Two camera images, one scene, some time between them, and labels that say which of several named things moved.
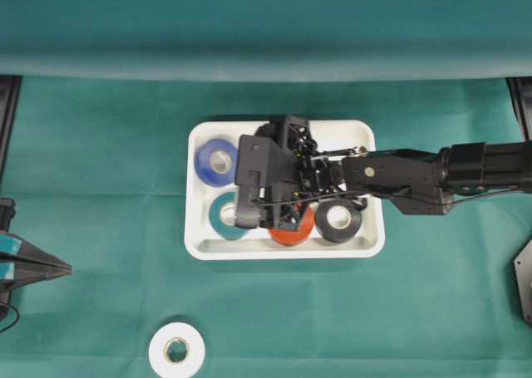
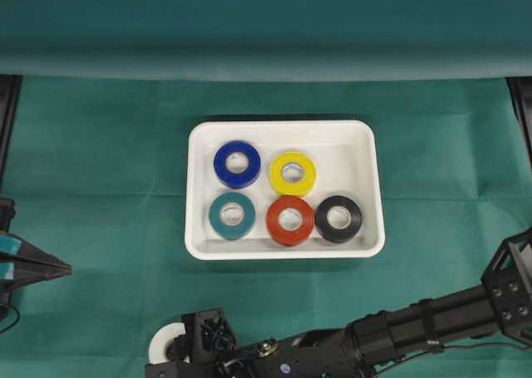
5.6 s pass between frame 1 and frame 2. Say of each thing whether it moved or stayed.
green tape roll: stayed
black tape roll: stayed
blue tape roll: moved
